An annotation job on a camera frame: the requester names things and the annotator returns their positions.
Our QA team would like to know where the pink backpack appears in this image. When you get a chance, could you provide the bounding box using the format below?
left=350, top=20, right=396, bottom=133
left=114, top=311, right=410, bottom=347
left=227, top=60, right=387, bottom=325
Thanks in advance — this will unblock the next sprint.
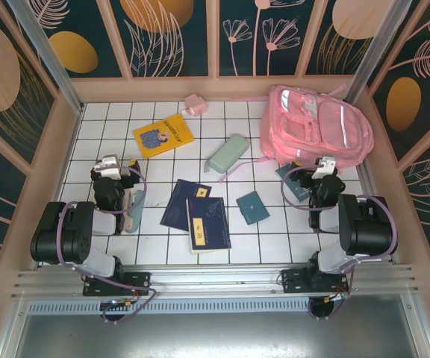
left=218, top=84, right=375, bottom=184

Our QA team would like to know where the thin navy notebook yellow label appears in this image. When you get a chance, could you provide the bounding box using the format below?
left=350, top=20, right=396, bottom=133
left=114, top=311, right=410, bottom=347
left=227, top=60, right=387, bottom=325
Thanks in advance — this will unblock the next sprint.
left=159, top=178, right=212, bottom=233

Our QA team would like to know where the teal wallet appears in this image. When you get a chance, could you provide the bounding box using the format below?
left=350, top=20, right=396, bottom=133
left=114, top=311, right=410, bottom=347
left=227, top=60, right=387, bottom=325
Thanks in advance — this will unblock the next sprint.
left=235, top=191, right=270, bottom=226

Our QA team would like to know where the mint green pencil case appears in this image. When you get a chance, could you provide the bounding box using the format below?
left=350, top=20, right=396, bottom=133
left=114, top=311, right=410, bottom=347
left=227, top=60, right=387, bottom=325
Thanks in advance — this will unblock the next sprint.
left=203, top=134, right=250, bottom=175

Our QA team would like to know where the pink plug charger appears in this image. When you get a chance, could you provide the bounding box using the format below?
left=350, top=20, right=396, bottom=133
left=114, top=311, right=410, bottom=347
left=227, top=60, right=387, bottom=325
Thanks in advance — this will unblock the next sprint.
left=179, top=93, right=207, bottom=117

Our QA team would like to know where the thick navy book yellow label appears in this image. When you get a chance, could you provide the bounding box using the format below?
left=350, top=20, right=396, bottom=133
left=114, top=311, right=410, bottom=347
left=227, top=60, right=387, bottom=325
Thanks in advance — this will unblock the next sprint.
left=185, top=196, right=233, bottom=256

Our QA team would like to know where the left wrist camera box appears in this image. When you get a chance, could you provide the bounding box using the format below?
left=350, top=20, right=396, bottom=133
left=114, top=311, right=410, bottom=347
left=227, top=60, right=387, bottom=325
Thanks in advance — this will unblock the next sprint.
left=94, top=154, right=122, bottom=179

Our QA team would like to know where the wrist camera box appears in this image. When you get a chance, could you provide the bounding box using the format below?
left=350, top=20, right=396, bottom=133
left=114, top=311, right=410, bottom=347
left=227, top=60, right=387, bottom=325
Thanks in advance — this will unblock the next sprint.
left=94, top=154, right=122, bottom=179
left=313, top=156, right=338, bottom=177

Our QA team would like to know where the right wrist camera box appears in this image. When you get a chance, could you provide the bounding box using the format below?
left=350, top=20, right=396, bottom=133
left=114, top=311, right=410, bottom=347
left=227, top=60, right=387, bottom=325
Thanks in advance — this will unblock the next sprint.
left=313, top=156, right=338, bottom=177

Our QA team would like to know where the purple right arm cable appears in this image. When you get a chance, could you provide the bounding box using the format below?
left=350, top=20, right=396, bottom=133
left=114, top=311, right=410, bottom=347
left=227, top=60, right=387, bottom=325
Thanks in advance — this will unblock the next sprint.
left=281, top=166, right=402, bottom=322

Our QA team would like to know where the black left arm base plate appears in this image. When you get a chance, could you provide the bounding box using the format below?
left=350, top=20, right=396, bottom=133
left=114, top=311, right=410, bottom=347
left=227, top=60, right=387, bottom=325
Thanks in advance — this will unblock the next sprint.
left=83, top=271, right=152, bottom=298

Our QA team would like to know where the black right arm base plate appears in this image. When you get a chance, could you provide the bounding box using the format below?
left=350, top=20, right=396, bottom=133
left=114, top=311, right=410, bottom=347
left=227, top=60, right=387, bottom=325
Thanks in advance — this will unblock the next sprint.
left=281, top=268, right=315, bottom=298

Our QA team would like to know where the small circuit board with wires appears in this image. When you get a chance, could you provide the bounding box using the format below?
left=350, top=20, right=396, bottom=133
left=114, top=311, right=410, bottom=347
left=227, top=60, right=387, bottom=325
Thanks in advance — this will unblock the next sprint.
left=99, top=298, right=143, bottom=311
left=322, top=292, right=350, bottom=303

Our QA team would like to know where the aluminium corner post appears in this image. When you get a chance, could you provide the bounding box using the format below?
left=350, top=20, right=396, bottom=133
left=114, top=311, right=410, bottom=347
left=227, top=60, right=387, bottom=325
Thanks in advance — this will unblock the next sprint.
left=343, top=0, right=414, bottom=109
left=7, top=0, right=86, bottom=115

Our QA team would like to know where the aluminium mounting rail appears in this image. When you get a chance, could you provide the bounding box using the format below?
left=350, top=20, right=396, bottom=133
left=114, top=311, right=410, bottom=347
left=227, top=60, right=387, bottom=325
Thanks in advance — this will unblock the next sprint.
left=11, top=263, right=423, bottom=299

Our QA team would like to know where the grey slotted cable duct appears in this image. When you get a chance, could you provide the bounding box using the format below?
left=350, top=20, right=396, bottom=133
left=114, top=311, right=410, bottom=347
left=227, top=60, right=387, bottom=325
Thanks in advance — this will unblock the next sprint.
left=26, top=299, right=315, bottom=316

